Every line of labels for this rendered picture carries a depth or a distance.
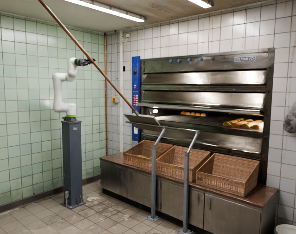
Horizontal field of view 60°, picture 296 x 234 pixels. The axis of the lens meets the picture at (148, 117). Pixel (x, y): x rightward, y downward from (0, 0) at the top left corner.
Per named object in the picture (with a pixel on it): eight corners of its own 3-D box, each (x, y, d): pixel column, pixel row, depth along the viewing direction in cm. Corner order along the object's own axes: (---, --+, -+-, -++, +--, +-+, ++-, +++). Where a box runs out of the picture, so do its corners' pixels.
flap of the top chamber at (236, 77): (143, 85, 394) (146, 73, 397) (265, 85, 278) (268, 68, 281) (141, 84, 391) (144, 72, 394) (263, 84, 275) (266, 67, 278)
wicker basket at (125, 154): (144, 156, 404) (144, 139, 401) (173, 163, 368) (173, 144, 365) (122, 163, 367) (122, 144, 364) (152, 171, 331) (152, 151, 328)
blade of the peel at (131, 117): (153, 117, 325) (154, 115, 326) (123, 113, 360) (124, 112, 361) (165, 133, 348) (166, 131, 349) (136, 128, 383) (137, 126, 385)
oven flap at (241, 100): (143, 101, 397) (146, 89, 400) (263, 109, 281) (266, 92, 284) (141, 100, 394) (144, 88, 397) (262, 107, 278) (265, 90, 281)
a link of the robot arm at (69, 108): (64, 116, 353) (63, 102, 351) (75, 115, 359) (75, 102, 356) (64, 117, 341) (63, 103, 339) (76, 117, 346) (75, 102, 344)
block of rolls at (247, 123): (239, 121, 377) (239, 117, 377) (273, 124, 346) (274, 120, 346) (221, 125, 332) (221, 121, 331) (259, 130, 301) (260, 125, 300)
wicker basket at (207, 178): (213, 173, 327) (214, 152, 323) (259, 184, 291) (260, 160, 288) (194, 184, 289) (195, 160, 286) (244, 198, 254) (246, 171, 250)
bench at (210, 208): (125, 183, 442) (125, 151, 436) (274, 237, 286) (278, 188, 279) (99, 193, 400) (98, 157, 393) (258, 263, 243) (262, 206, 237)
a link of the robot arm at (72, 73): (67, 70, 327) (75, 72, 331) (65, 79, 327) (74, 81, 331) (67, 66, 293) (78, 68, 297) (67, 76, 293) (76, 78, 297)
